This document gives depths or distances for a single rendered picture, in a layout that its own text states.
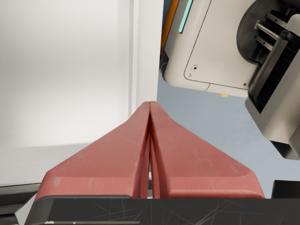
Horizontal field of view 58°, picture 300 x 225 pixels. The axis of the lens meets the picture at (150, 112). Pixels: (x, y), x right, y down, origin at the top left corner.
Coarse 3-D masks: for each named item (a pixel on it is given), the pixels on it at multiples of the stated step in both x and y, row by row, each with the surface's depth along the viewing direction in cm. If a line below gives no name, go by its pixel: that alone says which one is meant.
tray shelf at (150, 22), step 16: (144, 0) 26; (160, 0) 26; (144, 16) 27; (160, 16) 27; (144, 32) 28; (160, 32) 28; (144, 48) 29; (160, 48) 30; (144, 64) 30; (144, 80) 31; (144, 96) 33; (0, 192) 38; (16, 192) 39
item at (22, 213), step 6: (36, 192) 35; (30, 198) 34; (24, 204) 33; (30, 204) 34; (18, 210) 33; (24, 210) 34; (18, 216) 33; (24, 216) 34; (18, 222) 33; (24, 222) 34
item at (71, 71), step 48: (0, 0) 24; (48, 0) 25; (96, 0) 25; (0, 48) 26; (48, 48) 27; (96, 48) 28; (0, 96) 29; (48, 96) 30; (96, 96) 31; (0, 144) 33; (48, 144) 34
